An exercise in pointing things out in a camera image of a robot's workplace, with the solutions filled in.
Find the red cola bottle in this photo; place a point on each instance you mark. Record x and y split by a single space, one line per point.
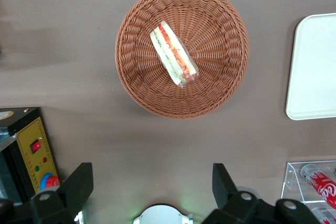
321 184

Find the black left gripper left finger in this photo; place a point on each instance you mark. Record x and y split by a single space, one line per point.
71 190

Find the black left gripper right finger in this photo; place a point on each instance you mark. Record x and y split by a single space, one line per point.
225 195

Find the cream rectangular tray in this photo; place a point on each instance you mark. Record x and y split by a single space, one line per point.
315 66

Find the brown round wicker basket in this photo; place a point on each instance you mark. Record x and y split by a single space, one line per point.
210 51

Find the triangle sandwich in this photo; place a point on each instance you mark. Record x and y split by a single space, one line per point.
170 51

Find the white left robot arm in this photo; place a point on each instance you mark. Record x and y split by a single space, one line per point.
162 216

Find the black cabinet with yellow panel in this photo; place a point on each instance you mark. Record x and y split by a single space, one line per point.
31 140

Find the clear acrylic bottle rack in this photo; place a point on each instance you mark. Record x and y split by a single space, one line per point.
291 179

